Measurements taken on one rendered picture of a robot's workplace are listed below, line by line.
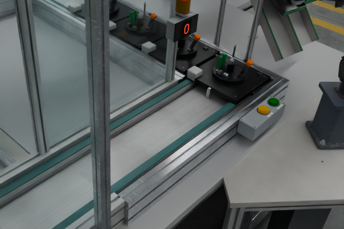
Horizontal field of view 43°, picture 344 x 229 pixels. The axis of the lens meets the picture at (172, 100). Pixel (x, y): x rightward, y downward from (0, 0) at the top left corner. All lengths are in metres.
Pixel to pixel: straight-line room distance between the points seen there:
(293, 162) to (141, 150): 0.54
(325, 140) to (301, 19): 0.63
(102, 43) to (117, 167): 0.66
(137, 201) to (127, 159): 0.18
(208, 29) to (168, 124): 0.86
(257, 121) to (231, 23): 0.95
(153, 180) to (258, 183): 0.38
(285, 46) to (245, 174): 0.66
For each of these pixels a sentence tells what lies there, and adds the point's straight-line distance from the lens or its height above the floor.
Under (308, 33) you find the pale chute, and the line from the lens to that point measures 2.08.
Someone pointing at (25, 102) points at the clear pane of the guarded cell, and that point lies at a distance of 0.76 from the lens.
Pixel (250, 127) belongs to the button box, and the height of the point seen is 0.95.
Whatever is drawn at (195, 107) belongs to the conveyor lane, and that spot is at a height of 0.92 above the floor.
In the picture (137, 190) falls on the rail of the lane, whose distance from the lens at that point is 1.27.
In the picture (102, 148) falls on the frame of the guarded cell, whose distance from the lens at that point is 0.94.
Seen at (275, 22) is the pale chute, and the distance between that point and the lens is 1.93.
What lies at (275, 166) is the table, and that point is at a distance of 1.56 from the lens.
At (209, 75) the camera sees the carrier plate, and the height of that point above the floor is 0.97.
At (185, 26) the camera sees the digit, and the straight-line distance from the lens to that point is 1.53.
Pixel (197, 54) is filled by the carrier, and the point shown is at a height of 0.97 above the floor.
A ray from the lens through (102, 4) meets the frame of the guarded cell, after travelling 0.77.
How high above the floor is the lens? 1.92
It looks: 37 degrees down
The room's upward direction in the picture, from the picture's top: 6 degrees clockwise
